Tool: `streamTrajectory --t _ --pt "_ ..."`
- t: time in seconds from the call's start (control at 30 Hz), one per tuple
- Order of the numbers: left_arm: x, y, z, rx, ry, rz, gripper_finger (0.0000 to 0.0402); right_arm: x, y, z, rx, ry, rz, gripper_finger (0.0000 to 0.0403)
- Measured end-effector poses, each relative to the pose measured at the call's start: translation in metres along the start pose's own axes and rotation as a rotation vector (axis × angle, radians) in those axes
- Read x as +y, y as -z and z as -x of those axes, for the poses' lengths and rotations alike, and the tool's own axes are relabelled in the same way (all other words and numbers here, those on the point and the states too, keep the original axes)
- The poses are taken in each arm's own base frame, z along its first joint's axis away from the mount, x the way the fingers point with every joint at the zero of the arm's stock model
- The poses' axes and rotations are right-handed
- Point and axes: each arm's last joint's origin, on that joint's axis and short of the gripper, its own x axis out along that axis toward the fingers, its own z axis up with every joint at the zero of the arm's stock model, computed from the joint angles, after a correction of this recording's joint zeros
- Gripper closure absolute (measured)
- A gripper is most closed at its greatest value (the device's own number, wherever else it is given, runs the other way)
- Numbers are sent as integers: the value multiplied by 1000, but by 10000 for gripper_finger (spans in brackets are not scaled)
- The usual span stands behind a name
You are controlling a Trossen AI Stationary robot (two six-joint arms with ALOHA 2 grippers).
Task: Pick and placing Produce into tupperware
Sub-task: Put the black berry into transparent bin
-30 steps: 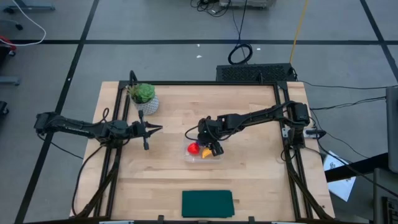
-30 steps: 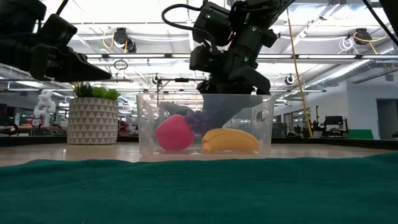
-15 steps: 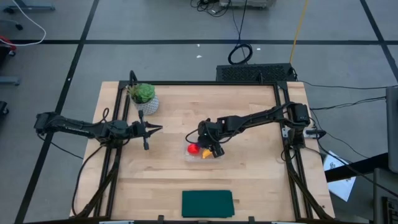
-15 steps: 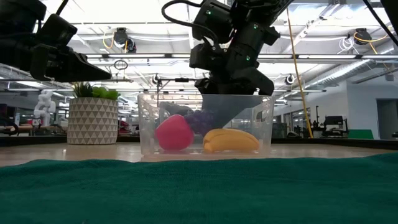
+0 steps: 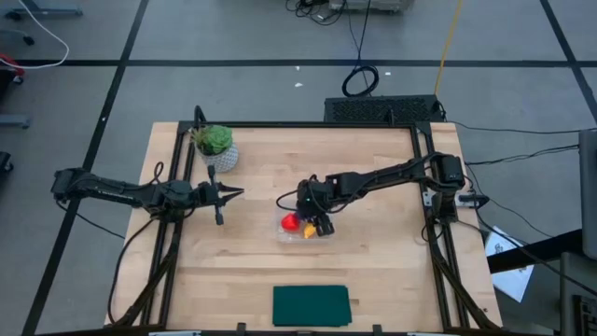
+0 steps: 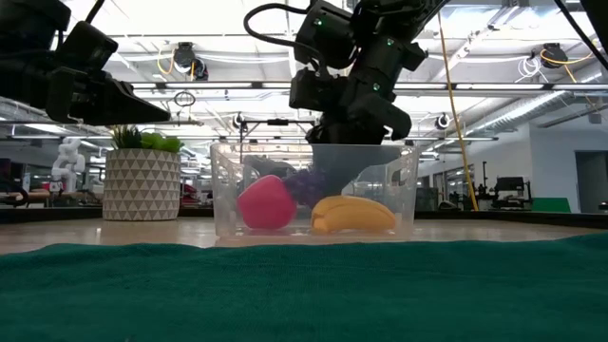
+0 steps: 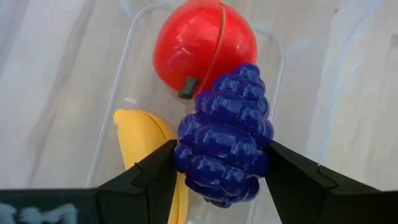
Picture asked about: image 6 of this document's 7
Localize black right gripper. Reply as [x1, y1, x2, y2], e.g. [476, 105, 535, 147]
[306, 70, 413, 197]

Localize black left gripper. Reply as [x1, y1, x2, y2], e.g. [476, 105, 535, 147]
[0, 53, 173, 126]

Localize purple toy grapes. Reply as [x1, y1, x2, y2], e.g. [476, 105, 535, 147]
[282, 166, 330, 208]

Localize yellow toy banana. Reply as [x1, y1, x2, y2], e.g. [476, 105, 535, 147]
[310, 194, 398, 236]

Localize red toy apple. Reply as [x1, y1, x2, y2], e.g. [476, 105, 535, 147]
[236, 174, 299, 231]

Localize clear plastic tupperware container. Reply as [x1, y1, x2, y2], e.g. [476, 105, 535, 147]
[209, 142, 421, 240]

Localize succulent in patterned white pot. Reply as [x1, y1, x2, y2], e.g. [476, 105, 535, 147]
[101, 123, 186, 222]

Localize dark green folded cloth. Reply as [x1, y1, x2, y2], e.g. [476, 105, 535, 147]
[0, 231, 608, 342]

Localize black machine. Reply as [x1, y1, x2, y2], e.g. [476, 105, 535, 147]
[490, 176, 529, 211]

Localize green board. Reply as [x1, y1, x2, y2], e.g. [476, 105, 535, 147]
[530, 197, 572, 214]

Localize dark doorway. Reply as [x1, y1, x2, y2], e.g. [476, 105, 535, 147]
[574, 150, 608, 214]

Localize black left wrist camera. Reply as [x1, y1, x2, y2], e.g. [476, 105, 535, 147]
[55, 20, 120, 73]

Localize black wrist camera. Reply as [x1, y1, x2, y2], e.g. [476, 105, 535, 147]
[288, 67, 334, 113]
[55, 20, 120, 73]

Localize ceiling cable reel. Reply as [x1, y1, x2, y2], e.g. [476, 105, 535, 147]
[171, 41, 210, 82]
[540, 42, 570, 70]

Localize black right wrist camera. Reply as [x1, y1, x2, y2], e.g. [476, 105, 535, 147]
[288, 67, 334, 113]

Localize yellow hanging cable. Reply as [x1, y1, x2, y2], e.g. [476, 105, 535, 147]
[435, 12, 481, 213]

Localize black aluminium table frame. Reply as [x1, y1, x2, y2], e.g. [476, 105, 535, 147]
[0, 205, 608, 230]

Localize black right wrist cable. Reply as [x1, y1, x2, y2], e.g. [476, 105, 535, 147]
[242, 2, 330, 70]

